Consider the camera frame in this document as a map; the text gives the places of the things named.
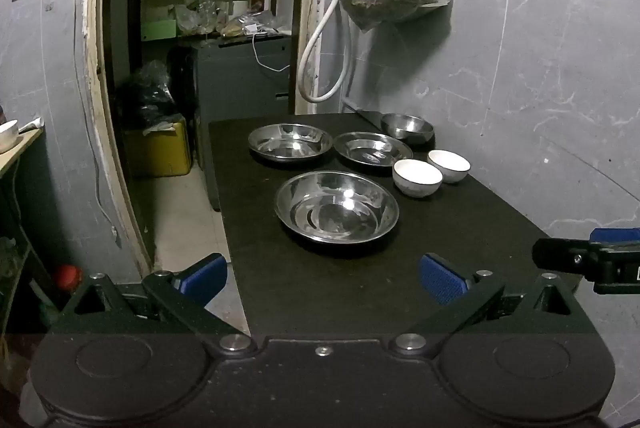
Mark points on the large steel plate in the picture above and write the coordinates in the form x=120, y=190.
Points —
x=336, y=208

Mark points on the white bowl with foot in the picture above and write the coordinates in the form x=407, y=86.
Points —
x=7, y=135

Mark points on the red round object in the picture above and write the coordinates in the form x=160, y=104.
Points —
x=68, y=278

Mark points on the white ceramic bowl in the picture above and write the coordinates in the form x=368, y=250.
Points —
x=417, y=178
x=450, y=165

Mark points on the crumpled clear plastic bag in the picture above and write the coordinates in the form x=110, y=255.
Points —
x=197, y=10

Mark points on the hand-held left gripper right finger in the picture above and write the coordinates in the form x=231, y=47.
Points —
x=442, y=280

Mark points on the steel bowl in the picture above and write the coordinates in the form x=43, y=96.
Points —
x=406, y=126

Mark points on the grey cabinet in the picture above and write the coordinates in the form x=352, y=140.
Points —
x=240, y=83

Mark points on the beige counter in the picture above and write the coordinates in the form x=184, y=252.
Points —
x=17, y=153

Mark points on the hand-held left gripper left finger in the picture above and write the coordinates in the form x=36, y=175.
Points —
x=202, y=280

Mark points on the steel cleaver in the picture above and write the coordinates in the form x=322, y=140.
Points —
x=371, y=118

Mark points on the small steel plate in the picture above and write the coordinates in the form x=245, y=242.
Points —
x=373, y=149
x=290, y=141

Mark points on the green box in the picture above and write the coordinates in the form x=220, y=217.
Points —
x=160, y=30

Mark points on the worn door frame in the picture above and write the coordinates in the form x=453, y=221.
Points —
x=97, y=58

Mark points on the white charger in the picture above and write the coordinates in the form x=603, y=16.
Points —
x=252, y=29

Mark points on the white squeeze tube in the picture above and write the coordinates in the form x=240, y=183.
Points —
x=31, y=124

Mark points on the yellow plastic container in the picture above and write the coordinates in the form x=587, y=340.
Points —
x=160, y=150

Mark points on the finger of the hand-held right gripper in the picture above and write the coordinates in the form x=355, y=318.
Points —
x=560, y=255
x=615, y=235

